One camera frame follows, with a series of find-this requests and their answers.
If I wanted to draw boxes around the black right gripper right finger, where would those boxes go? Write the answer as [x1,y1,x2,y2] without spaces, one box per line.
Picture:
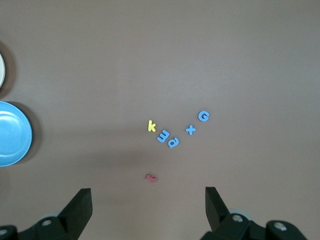
[199,186,311,240]

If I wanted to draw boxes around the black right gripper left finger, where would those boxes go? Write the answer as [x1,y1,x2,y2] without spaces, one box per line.
[0,187,93,240]

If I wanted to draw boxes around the blue foam letter a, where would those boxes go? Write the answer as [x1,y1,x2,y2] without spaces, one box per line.
[166,136,181,150]

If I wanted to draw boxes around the blue foam letter m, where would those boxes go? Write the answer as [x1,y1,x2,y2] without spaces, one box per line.
[156,129,170,144]

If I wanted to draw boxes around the blue foam letter G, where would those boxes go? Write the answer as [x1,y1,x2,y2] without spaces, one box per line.
[197,110,210,123]

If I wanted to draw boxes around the red foam letter I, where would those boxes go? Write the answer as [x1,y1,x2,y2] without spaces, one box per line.
[144,173,158,184]

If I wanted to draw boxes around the blue plate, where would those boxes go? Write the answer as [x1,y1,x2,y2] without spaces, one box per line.
[0,100,33,168]

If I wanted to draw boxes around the yellow foam letter k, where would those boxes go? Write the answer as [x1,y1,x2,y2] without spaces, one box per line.
[146,119,157,133]

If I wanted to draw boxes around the beige plate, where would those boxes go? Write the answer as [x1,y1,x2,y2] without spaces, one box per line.
[0,52,7,88]

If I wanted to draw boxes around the brown table cover mat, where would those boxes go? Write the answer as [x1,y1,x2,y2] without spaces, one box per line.
[0,0,320,240]

